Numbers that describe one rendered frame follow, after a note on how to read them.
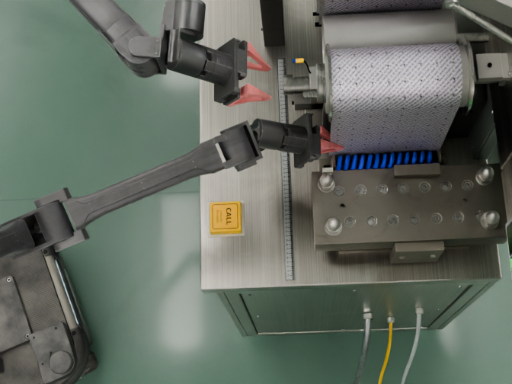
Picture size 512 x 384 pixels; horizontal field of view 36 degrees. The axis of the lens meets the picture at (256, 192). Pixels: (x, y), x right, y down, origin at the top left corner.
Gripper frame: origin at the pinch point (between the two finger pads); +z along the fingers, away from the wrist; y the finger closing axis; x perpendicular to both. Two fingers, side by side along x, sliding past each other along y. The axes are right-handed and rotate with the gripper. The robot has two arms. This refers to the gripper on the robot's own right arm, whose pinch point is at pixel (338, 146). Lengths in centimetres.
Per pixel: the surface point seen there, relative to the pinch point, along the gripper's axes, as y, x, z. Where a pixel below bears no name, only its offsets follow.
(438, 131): 0.2, 15.5, 13.7
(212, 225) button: 11.9, -26.7, -17.1
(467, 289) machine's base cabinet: 25.5, -11.1, 40.8
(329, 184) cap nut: 8.0, -1.5, -1.9
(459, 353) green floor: 32, -72, 89
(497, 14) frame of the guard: 14, 73, -26
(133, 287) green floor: 7, -125, -3
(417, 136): 0.2, 11.9, 11.3
